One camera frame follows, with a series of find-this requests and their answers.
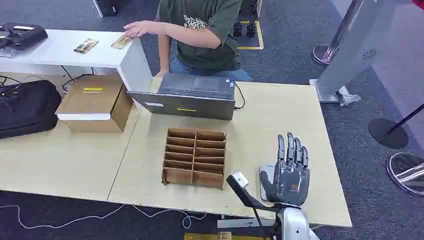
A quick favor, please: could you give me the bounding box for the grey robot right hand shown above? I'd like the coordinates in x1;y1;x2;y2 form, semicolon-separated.
259;132;311;207

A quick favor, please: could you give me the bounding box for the person's left hand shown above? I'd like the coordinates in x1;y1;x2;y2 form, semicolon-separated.
123;20;150;38

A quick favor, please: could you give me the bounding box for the golden printed card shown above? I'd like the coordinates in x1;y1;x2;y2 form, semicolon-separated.
110;34;135;51
73;38;100;55

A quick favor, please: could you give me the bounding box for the grey pad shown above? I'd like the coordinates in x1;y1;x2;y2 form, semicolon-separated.
258;163;277;202

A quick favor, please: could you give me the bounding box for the black cabinet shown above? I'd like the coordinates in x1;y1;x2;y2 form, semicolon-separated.
92;0;121;18

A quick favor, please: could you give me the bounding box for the dark grey laptop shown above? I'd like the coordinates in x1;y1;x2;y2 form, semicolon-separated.
127;72;237;121

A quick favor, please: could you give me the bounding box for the person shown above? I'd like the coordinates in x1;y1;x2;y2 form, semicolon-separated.
123;0;254;82

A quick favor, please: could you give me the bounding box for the white side table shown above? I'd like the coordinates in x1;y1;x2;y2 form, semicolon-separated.
0;29;154;94

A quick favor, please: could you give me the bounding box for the brown cardboard box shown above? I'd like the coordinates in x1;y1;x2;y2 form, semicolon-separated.
54;74;134;134

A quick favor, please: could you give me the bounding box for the wooden slotted card box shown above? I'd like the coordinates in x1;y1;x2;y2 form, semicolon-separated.
161;127;227;190

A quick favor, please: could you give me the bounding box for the black wheeled base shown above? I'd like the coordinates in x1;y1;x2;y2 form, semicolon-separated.
232;22;258;39

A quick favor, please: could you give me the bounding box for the crumpled clear plastic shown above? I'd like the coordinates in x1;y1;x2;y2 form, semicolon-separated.
339;93;362;107

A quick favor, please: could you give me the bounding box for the yellow board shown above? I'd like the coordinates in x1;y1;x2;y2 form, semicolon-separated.
183;231;266;240

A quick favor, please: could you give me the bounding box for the black stanchion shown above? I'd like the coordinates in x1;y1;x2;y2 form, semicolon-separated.
368;103;424;150

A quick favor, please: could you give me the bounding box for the black device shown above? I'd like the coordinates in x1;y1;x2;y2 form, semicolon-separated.
0;22;49;51

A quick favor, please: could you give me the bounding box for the chrome stanchion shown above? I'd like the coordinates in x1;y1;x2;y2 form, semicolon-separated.
311;0;365;66
386;151;424;197

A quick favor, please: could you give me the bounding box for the black bag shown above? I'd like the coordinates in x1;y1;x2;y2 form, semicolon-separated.
0;79;63;140

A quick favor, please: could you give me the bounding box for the grey pillar stand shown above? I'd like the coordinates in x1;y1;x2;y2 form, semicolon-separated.
308;0;413;104

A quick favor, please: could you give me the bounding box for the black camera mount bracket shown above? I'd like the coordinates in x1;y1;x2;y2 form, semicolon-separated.
226;175;282;240

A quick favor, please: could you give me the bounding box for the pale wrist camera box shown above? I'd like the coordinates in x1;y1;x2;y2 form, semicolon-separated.
230;169;250;190

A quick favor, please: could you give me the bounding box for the black laptop cable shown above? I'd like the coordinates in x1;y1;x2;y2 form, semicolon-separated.
233;82;246;111

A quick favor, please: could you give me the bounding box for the white floor cable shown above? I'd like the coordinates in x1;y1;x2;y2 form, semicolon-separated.
0;203;207;230

